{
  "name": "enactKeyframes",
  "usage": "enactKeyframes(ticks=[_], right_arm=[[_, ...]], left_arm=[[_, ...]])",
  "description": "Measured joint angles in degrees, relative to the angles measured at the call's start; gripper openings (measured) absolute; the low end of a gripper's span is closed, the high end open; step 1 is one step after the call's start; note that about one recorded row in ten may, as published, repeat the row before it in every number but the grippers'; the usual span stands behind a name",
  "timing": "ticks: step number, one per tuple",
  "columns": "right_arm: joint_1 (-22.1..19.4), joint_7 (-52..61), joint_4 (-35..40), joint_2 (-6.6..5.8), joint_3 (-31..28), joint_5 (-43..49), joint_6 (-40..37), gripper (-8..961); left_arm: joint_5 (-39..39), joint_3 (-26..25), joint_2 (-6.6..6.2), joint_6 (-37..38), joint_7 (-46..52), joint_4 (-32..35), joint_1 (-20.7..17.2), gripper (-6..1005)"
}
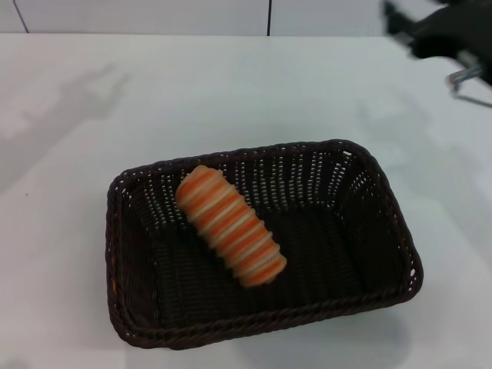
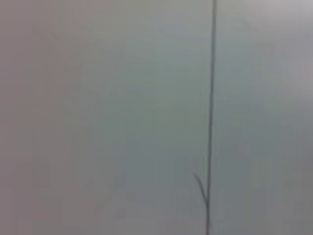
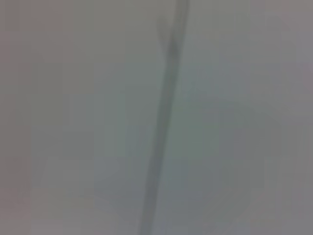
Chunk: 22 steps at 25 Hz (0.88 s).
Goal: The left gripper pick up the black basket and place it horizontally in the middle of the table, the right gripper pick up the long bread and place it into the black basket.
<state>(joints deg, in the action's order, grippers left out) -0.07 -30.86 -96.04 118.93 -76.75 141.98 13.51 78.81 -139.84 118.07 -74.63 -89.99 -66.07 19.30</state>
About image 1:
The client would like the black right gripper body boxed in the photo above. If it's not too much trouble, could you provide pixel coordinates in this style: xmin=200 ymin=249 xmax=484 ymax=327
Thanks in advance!
xmin=408 ymin=0 xmax=492 ymax=85

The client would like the dark brown wicker basket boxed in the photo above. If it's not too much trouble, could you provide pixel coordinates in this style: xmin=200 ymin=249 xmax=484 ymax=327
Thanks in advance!
xmin=105 ymin=138 xmax=424 ymax=351

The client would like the orange striped bread roll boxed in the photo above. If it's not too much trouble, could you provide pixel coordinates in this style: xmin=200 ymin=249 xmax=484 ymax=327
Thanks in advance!
xmin=175 ymin=165 xmax=288 ymax=288

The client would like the thin cable with metal clip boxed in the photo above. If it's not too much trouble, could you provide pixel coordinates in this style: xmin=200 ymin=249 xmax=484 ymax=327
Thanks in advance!
xmin=444 ymin=64 xmax=492 ymax=108

